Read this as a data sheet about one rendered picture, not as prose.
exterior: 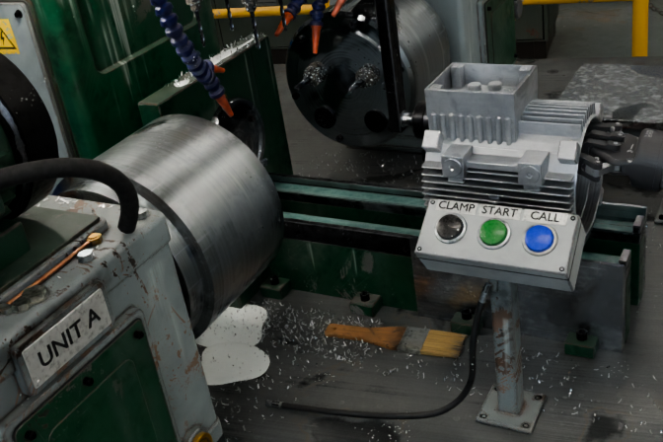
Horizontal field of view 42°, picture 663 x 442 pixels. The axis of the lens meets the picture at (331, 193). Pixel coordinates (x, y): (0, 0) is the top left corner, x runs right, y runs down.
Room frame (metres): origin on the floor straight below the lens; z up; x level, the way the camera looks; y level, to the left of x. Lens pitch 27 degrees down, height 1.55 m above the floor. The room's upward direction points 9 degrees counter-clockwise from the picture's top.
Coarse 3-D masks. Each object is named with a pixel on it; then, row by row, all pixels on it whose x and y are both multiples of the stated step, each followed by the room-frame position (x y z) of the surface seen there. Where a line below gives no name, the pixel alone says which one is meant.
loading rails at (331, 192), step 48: (288, 192) 1.28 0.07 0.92; (336, 192) 1.25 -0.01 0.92; (384, 192) 1.22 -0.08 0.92; (288, 240) 1.17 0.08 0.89; (336, 240) 1.12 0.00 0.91; (384, 240) 1.08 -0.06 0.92; (624, 240) 1.00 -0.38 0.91; (288, 288) 1.16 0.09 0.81; (336, 288) 1.13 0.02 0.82; (384, 288) 1.08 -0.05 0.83; (432, 288) 1.03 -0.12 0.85; (480, 288) 0.99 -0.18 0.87; (528, 288) 0.96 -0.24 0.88; (576, 288) 0.92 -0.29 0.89; (624, 288) 0.90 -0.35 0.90; (576, 336) 0.91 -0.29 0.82; (624, 336) 0.90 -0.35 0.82
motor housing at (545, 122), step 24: (528, 120) 1.01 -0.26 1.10; (552, 120) 0.99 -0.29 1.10; (576, 120) 0.97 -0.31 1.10; (600, 120) 1.04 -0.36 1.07; (480, 144) 1.01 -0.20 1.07; (504, 144) 1.00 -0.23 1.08; (528, 144) 0.98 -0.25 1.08; (552, 144) 0.97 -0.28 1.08; (432, 168) 1.01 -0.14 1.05; (480, 168) 0.98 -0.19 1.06; (504, 168) 0.96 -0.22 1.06; (552, 168) 0.95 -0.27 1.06; (576, 168) 0.94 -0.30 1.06; (432, 192) 1.01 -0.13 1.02; (456, 192) 1.00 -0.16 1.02; (480, 192) 0.97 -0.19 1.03; (504, 192) 0.96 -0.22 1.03; (528, 192) 0.94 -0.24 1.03; (552, 192) 0.93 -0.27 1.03; (576, 192) 1.05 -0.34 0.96; (600, 192) 1.04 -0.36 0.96
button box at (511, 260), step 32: (480, 224) 0.82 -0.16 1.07; (512, 224) 0.80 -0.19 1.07; (544, 224) 0.79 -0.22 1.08; (576, 224) 0.78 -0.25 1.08; (416, 256) 0.83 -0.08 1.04; (448, 256) 0.81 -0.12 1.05; (480, 256) 0.79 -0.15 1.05; (512, 256) 0.78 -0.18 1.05; (544, 256) 0.76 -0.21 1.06; (576, 256) 0.77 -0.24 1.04
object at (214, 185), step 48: (144, 144) 0.97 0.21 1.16; (192, 144) 0.98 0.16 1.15; (240, 144) 1.00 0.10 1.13; (96, 192) 0.88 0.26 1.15; (144, 192) 0.88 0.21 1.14; (192, 192) 0.90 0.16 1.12; (240, 192) 0.94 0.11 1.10; (192, 240) 0.86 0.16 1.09; (240, 240) 0.91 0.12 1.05; (192, 288) 0.84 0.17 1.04; (240, 288) 0.91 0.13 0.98
